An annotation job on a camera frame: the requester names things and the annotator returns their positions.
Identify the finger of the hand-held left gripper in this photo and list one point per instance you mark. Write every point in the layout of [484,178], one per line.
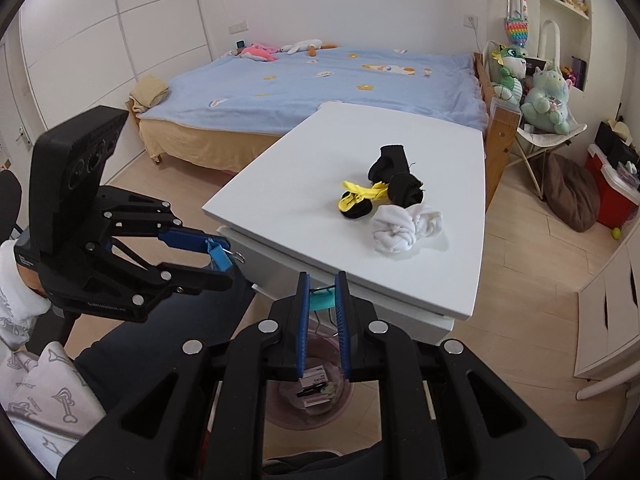
[185,240]
[200,280]

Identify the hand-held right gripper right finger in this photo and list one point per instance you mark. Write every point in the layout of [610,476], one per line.
[343,330]

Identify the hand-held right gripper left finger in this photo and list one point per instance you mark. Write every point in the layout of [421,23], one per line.
[301,330]

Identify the blue binder clip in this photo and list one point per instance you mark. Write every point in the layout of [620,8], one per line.
[218,255]

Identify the teal binder clip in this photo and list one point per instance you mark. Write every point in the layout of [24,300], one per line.
[321,301]

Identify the white cardboard box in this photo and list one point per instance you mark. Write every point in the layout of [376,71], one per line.
[316,376]

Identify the pink trash bin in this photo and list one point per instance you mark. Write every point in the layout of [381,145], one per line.
[330,410]

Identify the person's left forearm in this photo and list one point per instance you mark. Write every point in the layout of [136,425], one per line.
[15,305]

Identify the black chair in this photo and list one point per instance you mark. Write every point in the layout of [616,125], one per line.
[9,200]

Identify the folded yellow blanket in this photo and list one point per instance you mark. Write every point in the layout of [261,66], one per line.
[150,92]

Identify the black yellow sock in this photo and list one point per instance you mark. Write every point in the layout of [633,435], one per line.
[355,208]

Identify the rolled black sock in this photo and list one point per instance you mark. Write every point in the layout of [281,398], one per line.
[406,191]

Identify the person's white patterned jacket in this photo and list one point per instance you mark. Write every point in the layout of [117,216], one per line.
[45,395]

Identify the blue printed blanket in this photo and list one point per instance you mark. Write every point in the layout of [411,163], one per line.
[310,90]

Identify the pink plush toy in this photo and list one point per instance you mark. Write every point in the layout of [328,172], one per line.
[257,51]

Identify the white table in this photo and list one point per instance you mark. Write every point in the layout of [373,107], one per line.
[400,135]

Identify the small bedside device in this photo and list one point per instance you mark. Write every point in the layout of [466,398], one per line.
[239,44]

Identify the white goose plush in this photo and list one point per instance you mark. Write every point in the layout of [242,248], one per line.
[305,46]

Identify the brown cushion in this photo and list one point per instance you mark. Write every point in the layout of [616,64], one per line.
[570,192]

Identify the white drawer cabinet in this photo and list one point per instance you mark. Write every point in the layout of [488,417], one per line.
[610,320]

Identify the white folding chair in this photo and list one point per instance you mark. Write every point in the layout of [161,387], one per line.
[550,140]

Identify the red cooler box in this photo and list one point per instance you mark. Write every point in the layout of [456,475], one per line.
[615,200]

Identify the teal dinosaur plush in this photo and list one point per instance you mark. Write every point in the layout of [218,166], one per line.
[545,105]

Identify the green dragon plush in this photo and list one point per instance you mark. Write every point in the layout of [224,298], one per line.
[507,75]

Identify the black bag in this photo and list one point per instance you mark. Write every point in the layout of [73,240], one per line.
[610,142]

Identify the black box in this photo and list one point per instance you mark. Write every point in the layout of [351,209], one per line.
[536,66]

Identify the rainbow bubble bag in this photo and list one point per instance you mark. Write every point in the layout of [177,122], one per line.
[516,32]

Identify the yellow shelf plush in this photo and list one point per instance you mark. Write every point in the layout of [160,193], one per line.
[575,2]

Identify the white wall switch plate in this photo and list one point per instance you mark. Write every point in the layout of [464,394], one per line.
[238,26]

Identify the white wall outlet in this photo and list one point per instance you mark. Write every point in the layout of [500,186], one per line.
[471,20]

